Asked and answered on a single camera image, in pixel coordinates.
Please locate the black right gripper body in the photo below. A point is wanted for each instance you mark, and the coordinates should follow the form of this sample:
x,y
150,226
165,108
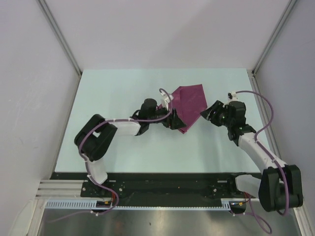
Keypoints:
x,y
220,116

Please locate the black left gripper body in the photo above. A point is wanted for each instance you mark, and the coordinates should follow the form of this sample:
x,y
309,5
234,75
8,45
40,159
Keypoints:
x,y
166,121

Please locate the purple cloth napkin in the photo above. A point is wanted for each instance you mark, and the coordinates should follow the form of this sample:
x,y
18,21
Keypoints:
x,y
189,102

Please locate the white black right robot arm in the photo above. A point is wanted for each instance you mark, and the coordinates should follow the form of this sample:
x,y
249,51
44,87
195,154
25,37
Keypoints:
x,y
280,185

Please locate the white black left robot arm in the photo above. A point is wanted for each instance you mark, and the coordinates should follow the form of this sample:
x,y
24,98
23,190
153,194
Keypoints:
x,y
94,139

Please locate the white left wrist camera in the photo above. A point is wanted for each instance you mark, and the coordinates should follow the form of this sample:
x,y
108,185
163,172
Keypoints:
x,y
166,100

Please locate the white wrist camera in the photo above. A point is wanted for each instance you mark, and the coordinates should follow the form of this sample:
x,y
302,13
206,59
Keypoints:
x,y
166,100
232,96

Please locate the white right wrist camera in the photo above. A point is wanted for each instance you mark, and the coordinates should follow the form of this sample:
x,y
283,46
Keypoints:
x,y
232,96

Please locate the right aluminium side rail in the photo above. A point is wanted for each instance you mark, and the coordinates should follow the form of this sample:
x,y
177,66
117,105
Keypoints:
x,y
265,114

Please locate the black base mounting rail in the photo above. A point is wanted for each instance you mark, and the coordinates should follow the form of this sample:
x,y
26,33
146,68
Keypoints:
x,y
156,187

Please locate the white slotted cable duct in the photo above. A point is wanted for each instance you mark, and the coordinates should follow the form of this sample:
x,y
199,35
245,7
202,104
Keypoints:
x,y
101,205

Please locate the right aluminium frame post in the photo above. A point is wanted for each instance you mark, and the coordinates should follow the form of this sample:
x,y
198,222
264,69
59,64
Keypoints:
x,y
275,35

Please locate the aluminium frame post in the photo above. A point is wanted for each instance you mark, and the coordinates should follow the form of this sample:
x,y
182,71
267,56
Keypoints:
x,y
275,35
48,14

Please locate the left aluminium frame post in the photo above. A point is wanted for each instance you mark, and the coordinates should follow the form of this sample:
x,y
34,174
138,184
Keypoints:
x,y
48,14

